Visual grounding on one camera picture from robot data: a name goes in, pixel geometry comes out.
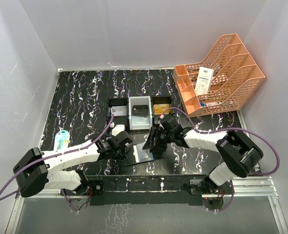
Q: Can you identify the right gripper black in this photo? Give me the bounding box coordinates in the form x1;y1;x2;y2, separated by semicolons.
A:
143;126;174;152

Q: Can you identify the black card holder wallet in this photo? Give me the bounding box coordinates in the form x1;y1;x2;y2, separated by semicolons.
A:
124;142;154;166

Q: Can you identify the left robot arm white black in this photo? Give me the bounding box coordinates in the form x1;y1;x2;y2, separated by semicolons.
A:
13;131;133;198

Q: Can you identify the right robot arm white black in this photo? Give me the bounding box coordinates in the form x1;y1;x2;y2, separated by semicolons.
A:
143;115;264;194

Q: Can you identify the gold credit card in bin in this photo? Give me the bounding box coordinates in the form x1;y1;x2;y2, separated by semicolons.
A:
153;103;170;115

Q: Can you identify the black credit card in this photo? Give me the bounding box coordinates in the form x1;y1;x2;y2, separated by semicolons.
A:
132;105;149;117

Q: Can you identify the silver credit card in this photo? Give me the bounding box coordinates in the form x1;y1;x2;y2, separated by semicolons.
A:
110;106;127;117

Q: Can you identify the white middle bin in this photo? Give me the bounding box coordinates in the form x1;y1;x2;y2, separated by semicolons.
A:
128;96;153;131

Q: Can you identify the black left bin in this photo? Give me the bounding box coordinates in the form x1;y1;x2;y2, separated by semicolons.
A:
107;98;130;132

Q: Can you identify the black bin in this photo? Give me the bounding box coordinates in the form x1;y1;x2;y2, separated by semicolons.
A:
107;98;130;132
151;96;172;124

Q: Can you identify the black right bin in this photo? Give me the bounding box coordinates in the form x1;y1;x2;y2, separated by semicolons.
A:
151;96;172;124

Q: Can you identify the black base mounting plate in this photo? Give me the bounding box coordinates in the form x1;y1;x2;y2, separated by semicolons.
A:
85;174;235;207

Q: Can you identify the blue white packaged item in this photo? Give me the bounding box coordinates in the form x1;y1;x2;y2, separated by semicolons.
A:
54;130;70;151

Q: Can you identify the small label box in organizer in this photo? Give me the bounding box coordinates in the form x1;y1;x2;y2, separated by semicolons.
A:
200;101;223;107

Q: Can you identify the white paper receipt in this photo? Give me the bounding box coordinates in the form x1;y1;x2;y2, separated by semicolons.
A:
194;67;214;96

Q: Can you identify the orange plastic desk organizer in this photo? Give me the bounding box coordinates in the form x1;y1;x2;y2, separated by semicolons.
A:
173;33;265;117

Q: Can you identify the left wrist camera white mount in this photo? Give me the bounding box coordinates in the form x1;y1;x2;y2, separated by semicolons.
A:
110;122;125;136

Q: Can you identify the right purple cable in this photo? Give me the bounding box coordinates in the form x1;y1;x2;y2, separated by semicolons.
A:
162;107;281;176

